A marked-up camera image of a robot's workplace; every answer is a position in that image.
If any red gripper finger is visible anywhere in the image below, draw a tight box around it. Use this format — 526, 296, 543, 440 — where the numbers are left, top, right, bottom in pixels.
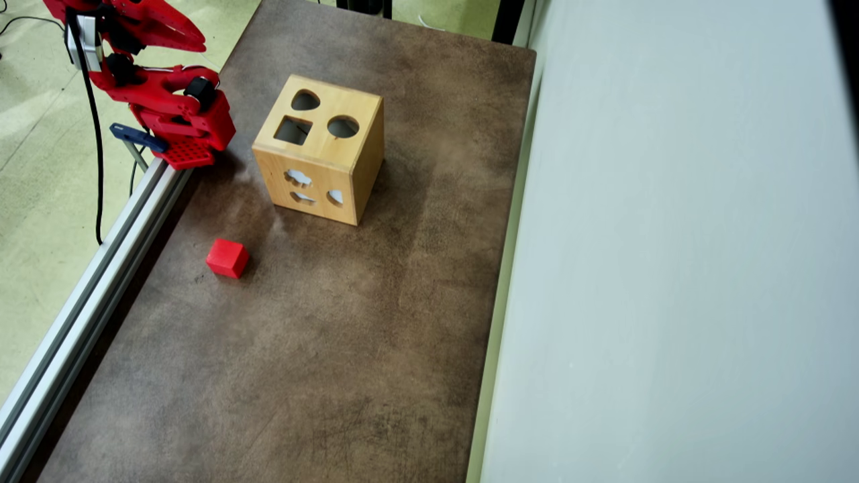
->
138, 25, 207, 53
131, 0, 202, 33

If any red gripper body black motor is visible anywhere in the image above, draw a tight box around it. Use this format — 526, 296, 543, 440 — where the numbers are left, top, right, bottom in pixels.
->
42, 0, 146, 56

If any red cube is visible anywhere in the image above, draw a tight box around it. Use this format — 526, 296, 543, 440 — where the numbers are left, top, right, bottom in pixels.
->
206, 238, 250, 280

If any blue clamp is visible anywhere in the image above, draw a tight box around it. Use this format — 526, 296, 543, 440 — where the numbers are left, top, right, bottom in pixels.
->
109, 123, 168, 172

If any wooden shape sorter box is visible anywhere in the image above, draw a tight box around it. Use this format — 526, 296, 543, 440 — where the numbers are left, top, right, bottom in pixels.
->
252, 74, 385, 227

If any black vertical bar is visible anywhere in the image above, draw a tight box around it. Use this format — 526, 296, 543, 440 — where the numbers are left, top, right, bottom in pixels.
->
492, 0, 525, 46

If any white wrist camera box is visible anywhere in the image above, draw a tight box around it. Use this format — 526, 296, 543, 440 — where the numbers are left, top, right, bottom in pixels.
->
66, 17, 105, 72

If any black floor cable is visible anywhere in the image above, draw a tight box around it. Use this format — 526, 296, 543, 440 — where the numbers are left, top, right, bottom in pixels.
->
0, 15, 65, 36

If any black camera cable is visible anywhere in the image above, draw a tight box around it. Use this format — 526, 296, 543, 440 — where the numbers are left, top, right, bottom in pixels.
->
65, 7, 105, 246

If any black post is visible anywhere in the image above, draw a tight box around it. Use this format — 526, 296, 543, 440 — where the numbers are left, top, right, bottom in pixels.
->
336, 0, 393, 19

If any aluminium profile rail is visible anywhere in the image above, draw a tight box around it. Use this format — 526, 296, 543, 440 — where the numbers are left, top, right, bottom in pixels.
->
0, 158, 195, 483

